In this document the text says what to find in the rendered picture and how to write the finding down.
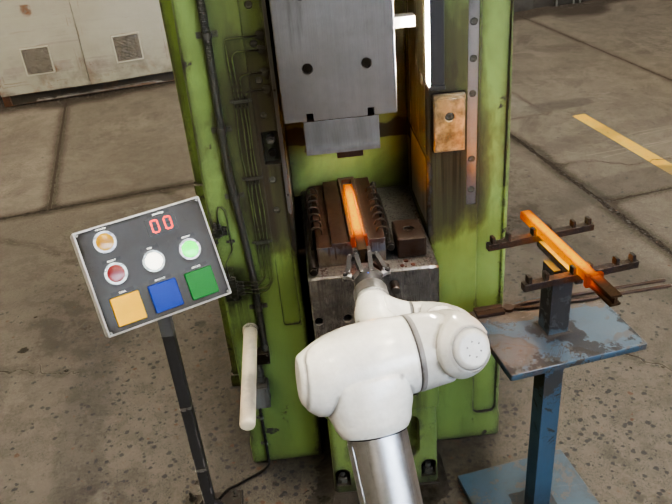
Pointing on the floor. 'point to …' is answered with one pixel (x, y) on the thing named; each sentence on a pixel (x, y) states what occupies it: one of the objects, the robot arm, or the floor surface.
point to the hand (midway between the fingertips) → (361, 248)
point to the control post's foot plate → (218, 498)
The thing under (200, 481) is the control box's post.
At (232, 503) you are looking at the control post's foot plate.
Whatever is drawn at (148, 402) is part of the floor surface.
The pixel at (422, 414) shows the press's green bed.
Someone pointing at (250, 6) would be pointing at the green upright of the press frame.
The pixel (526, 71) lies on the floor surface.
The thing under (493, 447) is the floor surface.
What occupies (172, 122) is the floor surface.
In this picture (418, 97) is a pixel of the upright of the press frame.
